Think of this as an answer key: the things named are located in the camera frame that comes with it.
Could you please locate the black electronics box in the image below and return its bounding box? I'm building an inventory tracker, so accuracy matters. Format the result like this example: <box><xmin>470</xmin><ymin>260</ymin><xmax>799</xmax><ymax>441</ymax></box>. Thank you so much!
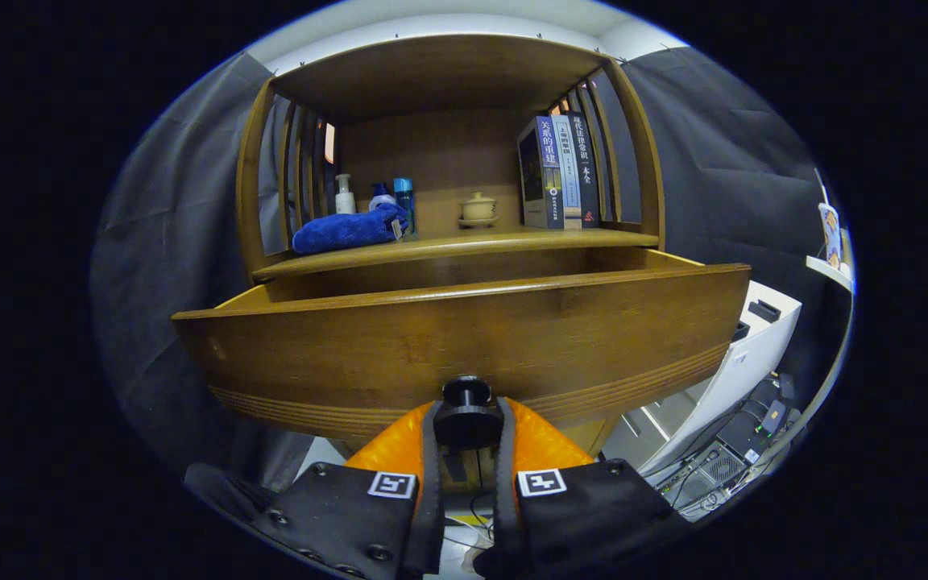
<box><xmin>669</xmin><ymin>375</ymin><xmax>799</xmax><ymax>508</ymax></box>

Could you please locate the blue folded towel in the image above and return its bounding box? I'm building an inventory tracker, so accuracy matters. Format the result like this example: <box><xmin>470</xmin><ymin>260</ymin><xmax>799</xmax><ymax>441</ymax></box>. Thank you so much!
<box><xmin>292</xmin><ymin>202</ymin><xmax>408</xmax><ymax>255</ymax></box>

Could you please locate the pale grey spine book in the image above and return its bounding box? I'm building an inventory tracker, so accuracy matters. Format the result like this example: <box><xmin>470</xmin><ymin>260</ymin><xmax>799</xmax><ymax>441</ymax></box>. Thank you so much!
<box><xmin>553</xmin><ymin>115</ymin><xmax>583</xmax><ymax>230</ymax></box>

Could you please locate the patterned paper cup with straw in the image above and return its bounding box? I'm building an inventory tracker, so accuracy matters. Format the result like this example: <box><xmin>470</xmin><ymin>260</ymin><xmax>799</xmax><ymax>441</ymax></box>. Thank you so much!
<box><xmin>818</xmin><ymin>189</ymin><xmax>842</xmax><ymax>269</ymax></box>

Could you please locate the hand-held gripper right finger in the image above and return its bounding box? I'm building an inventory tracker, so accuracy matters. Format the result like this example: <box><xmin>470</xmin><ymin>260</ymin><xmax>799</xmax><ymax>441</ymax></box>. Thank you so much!
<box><xmin>476</xmin><ymin>396</ymin><xmax>686</xmax><ymax>579</ymax></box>

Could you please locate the blue spine book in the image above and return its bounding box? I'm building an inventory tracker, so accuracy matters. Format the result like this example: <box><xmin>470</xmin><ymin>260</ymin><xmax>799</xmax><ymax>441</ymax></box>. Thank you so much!
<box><xmin>518</xmin><ymin>115</ymin><xmax>566</xmax><ymax>230</ymax></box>

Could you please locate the beige lidded teacup with saucer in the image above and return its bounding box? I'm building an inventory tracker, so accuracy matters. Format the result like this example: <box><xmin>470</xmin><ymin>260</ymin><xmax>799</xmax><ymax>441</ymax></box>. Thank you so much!
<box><xmin>458</xmin><ymin>191</ymin><xmax>501</xmax><ymax>229</ymax></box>

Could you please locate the white low cabinet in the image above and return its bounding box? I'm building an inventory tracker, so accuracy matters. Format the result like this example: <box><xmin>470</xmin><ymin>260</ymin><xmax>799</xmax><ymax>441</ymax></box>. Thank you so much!
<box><xmin>603</xmin><ymin>280</ymin><xmax>803</xmax><ymax>476</ymax></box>

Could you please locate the black backdrop cloth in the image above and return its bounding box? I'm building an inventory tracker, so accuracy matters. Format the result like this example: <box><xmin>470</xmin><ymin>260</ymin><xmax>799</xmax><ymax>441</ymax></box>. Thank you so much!
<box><xmin>92</xmin><ymin>47</ymin><xmax>835</xmax><ymax>492</ymax></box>

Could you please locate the black spine book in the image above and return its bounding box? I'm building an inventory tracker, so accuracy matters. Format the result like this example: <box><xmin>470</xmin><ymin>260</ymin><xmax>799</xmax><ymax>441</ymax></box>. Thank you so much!
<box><xmin>567</xmin><ymin>111</ymin><xmax>600</xmax><ymax>229</ymax></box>

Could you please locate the wooden countertop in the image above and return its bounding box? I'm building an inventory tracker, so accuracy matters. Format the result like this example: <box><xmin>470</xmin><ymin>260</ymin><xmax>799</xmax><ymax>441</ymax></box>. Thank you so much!
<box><xmin>253</xmin><ymin>226</ymin><xmax>660</xmax><ymax>281</ymax></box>

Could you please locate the wooden cabinet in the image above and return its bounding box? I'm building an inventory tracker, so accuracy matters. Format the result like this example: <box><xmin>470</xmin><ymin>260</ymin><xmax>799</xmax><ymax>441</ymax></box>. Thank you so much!
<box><xmin>236</xmin><ymin>34</ymin><xmax>666</xmax><ymax>460</ymax></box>

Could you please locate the wooden drawer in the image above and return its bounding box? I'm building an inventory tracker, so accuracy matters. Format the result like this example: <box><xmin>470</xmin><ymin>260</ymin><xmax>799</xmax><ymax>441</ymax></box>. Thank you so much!
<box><xmin>172</xmin><ymin>248</ymin><xmax>752</xmax><ymax>456</ymax></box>

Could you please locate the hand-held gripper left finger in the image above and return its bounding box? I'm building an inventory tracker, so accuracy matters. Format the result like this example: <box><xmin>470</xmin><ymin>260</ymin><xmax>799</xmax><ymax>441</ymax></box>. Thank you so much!
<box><xmin>251</xmin><ymin>399</ymin><xmax>445</xmax><ymax>579</ymax></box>

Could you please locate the white side table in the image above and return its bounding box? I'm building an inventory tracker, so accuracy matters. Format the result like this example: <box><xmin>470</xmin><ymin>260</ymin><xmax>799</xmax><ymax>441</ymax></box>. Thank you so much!
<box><xmin>805</xmin><ymin>255</ymin><xmax>853</xmax><ymax>292</ymax></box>

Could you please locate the teal blue bottle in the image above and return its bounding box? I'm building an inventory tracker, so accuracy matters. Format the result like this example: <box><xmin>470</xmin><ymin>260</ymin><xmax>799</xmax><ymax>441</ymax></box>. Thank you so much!
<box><xmin>393</xmin><ymin>177</ymin><xmax>416</xmax><ymax>234</ymax></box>

